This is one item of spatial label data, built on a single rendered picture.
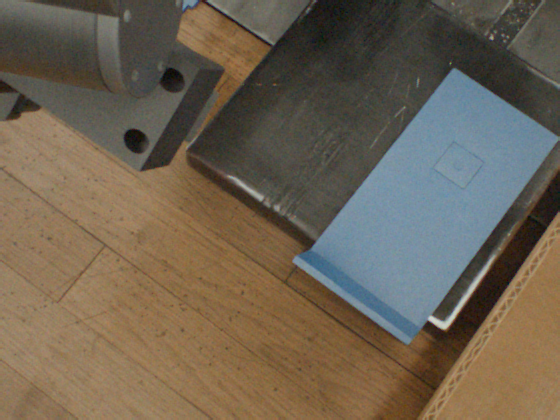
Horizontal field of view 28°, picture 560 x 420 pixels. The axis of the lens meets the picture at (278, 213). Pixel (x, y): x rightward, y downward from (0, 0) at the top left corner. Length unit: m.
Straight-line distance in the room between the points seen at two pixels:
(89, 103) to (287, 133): 0.23
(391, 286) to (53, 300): 0.18
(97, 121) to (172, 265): 0.21
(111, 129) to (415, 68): 0.27
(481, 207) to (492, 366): 0.08
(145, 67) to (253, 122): 0.26
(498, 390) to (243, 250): 0.15
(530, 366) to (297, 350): 0.12
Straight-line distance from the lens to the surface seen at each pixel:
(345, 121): 0.61
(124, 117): 0.40
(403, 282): 0.58
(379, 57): 0.63
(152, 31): 0.36
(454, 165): 0.61
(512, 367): 0.60
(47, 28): 0.34
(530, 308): 0.61
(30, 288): 0.61
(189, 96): 0.39
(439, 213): 0.59
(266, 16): 0.66
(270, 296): 0.60
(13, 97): 0.47
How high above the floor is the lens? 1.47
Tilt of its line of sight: 69 degrees down
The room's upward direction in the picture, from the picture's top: 6 degrees clockwise
